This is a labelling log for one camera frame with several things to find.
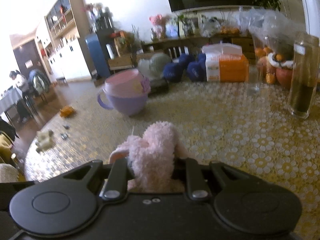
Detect tall glass with dark liquid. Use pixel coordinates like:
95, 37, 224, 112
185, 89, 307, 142
287, 32, 320, 120

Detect dark door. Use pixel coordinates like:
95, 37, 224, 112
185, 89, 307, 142
13, 40, 42, 78

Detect grey-green round bundle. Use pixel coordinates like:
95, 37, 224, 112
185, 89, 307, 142
149, 54, 172, 77

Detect white fluffy bundle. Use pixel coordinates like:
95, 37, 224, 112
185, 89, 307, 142
137, 58, 153, 73

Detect chair with dark jacket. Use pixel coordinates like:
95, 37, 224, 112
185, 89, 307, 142
27, 69, 52, 103

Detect small white toy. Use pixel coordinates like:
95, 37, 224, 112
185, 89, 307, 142
35, 129, 54, 153

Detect pink fluffy cloth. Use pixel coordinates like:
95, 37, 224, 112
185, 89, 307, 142
109, 121, 192, 193

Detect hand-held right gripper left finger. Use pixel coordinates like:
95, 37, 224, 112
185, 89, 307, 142
63, 158, 130, 201

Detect white and wooden cabinet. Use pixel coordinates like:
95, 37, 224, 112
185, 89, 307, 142
35, 0, 93, 81

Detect black box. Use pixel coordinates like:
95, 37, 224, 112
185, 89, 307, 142
149, 79, 169, 94

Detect yellow floral lace tablecloth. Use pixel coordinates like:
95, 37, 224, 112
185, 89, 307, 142
24, 79, 320, 240

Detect clear glass tumbler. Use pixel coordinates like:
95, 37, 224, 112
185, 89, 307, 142
251, 36, 270, 95

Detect purple cup with pink lid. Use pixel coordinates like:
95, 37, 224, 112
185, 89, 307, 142
97, 69, 151, 117

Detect wooden sideboard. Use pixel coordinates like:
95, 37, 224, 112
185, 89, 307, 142
139, 33, 256, 58

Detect table with white cloth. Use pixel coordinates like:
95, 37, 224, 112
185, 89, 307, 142
0, 87, 25, 126

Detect pink flowers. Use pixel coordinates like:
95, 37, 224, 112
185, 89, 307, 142
149, 15, 167, 39

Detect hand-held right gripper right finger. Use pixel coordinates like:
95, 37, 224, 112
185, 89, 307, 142
184, 157, 253, 201

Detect orange and white tissue box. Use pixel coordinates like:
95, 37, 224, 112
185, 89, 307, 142
202, 44, 250, 82

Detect small orange toy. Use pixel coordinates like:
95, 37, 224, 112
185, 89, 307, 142
60, 105, 76, 118

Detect dark blue plush items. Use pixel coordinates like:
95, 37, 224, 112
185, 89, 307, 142
186, 54, 207, 82

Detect blue appliance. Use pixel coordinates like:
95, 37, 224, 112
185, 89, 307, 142
85, 33, 111, 79

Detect clear plastic bag of fruit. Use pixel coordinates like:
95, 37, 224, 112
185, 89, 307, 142
247, 7, 302, 87

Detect orange pumpkin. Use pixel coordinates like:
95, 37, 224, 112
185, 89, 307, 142
275, 67, 293, 88

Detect white photo frame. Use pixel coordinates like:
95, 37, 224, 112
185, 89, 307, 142
178, 13, 203, 37

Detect blue cap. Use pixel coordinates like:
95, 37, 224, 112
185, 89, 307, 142
162, 61, 187, 82
172, 53, 195, 67

